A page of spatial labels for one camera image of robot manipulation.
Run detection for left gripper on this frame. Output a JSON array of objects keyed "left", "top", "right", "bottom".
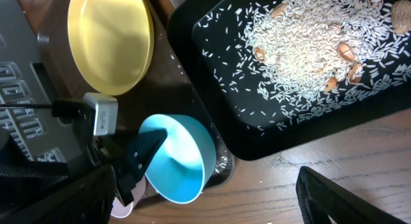
[{"left": 73, "top": 100, "right": 168, "bottom": 206}]

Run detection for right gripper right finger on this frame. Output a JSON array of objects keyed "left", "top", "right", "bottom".
[{"left": 295, "top": 166, "right": 405, "bottom": 224}]

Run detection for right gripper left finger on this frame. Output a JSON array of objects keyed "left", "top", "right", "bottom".
[{"left": 1, "top": 166, "right": 116, "bottom": 224}]

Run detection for light blue bowl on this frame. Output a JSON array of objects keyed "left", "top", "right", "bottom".
[{"left": 139, "top": 114, "right": 217, "bottom": 204}]

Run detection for rice and nut leftovers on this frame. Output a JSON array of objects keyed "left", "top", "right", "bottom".
[{"left": 198, "top": 0, "right": 410, "bottom": 131}]

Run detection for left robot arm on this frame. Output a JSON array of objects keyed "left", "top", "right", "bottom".
[{"left": 1, "top": 99, "right": 168, "bottom": 209}]

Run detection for black waste tray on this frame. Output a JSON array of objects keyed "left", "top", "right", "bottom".
[{"left": 167, "top": 0, "right": 410, "bottom": 160}]

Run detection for grey dishwasher rack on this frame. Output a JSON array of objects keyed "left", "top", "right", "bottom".
[{"left": 1, "top": 0, "right": 82, "bottom": 162}]

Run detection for dark brown serving tray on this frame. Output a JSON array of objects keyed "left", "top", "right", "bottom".
[{"left": 38, "top": 0, "right": 234, "bottom": 190}]

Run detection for yellow plate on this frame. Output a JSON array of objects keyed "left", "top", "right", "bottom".
[{"left": 67, "top": 0, "right": 155, "bottom": 96}]

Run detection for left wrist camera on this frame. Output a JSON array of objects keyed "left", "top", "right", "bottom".
[{"left": 83, "top": 92, "right": 118, "bottom": 136}]

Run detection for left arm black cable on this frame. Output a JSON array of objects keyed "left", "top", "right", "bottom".
[{"left": 0, "top": 98, "right": 87, "bottom": 119}]

